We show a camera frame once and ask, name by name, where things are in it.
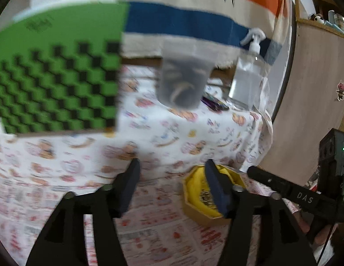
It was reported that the clear jar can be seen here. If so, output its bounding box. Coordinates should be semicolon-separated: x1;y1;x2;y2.
327;10;344;35

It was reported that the yellow octagonal box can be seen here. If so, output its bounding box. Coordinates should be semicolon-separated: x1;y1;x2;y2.
182;165;246;227

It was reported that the wooden cabinet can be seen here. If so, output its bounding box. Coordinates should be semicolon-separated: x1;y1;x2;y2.
268;0;344;186

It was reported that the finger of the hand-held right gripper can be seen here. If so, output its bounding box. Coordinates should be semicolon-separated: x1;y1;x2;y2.
247;166;339;223

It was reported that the clear pump bottle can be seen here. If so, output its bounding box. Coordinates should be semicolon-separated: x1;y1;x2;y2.
227;28;269;110

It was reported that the gold jewelry piece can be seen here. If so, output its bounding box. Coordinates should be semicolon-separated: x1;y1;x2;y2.
198;190;217;209

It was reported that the red cake print cloth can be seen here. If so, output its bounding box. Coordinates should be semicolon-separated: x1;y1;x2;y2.
0;169;308;266

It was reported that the striped towel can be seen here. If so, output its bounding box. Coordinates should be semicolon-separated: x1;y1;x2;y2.
103;0;290;67

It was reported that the person's right hand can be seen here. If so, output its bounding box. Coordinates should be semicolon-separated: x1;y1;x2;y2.
295;211;339;246

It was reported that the yellow cloth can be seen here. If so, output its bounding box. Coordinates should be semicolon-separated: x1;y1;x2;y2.
186;166;243;218

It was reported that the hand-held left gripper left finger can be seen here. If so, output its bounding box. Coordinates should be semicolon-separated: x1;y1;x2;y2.
26;158;141;266

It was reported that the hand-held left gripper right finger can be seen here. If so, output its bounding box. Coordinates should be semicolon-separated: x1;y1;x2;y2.
204;159;318;266

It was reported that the bear print cloth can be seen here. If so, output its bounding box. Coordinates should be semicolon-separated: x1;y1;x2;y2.
0;64;272;183

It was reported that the green checkered board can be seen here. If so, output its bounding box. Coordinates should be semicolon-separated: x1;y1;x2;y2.
0;1;130;137

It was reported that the translucent plastic cup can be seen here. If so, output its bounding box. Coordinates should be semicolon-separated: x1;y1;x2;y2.
156;40;214;109

